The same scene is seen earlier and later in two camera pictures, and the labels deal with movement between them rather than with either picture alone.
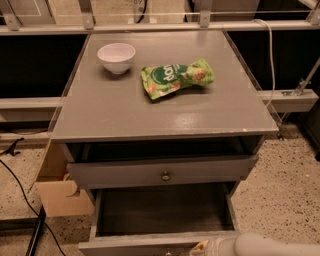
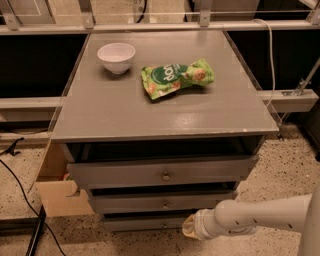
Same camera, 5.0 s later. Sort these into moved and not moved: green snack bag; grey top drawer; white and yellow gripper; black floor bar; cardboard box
Moved: white and yellow gripper
Not moved: black floor bar; grey top drawer; green snack bag; cardboard box
